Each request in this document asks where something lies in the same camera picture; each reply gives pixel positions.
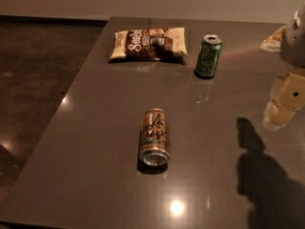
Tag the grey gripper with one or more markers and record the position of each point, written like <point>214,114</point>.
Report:
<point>294,50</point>

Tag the orange LaCroix can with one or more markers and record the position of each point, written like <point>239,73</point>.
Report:
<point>154,148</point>

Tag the green soda can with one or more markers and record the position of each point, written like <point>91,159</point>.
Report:
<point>208,57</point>

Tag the brown chip bag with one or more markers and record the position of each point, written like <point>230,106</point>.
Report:
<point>149,44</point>

